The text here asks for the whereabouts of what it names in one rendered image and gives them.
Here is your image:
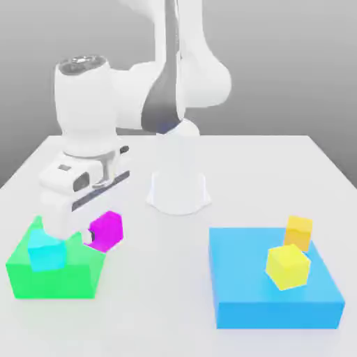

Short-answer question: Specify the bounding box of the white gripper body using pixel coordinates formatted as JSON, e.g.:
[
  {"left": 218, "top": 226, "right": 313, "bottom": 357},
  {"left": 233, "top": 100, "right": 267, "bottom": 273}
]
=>
[{"left": 40, "top": 169, "right": 132, "bottom": 241}]

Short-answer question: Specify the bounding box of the small magenta cube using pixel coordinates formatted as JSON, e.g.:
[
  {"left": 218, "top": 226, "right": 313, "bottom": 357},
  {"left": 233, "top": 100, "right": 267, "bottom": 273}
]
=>
[{"left": 84, "top": 211, "right": 124, "bottom": 254}]

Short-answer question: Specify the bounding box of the small cyan cube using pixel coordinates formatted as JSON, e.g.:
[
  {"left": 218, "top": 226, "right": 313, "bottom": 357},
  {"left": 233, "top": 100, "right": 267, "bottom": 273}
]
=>
[{"left": 26, "top": 229, "right": 68, "bottom": 273}]

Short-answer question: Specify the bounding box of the small yellow cube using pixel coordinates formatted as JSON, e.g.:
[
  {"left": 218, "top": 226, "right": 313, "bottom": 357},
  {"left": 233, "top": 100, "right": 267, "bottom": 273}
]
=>
[{"left": 265, "top": 243, "right": 312, "bottom": 291}]

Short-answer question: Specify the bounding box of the small orange cube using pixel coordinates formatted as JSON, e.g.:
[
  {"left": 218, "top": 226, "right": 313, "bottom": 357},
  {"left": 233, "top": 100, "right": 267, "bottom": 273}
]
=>
[{"left": 283, "top": 215, "right": 314, "bottom": 253}]

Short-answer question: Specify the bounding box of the large green box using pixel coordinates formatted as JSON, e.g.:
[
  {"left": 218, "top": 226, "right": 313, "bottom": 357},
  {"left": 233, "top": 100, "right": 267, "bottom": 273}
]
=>
[{"left": 5, "top": 215, "right": 107, "bottom": 300}]

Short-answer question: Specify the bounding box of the large blue box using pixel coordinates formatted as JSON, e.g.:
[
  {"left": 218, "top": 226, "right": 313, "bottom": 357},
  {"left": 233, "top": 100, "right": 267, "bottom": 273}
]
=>
[{"left": 208, "top": 227, "right": 346, "bottom": 331}]

